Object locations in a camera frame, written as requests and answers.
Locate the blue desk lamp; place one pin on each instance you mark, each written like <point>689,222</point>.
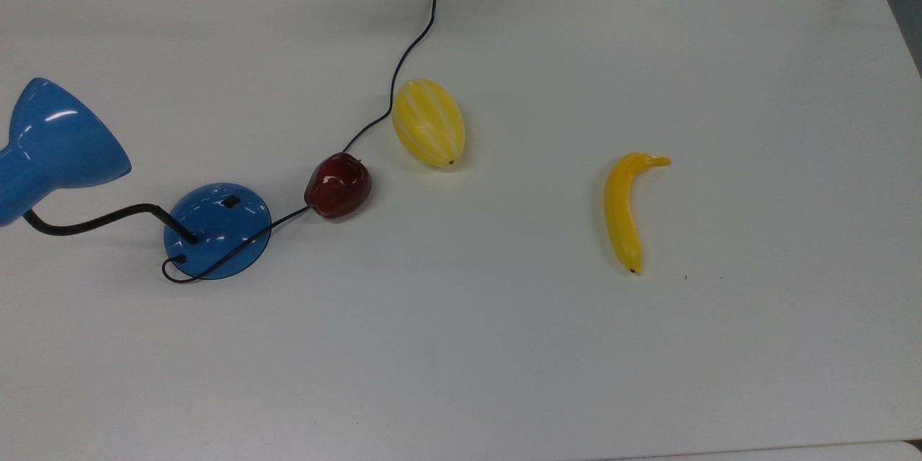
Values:
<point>216,230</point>

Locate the yellow striped melon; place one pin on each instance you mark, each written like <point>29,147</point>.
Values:
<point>428,122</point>

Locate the dark red apple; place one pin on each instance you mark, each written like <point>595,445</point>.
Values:
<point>337,186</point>

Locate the yellow banana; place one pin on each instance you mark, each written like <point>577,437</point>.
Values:
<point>621,216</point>

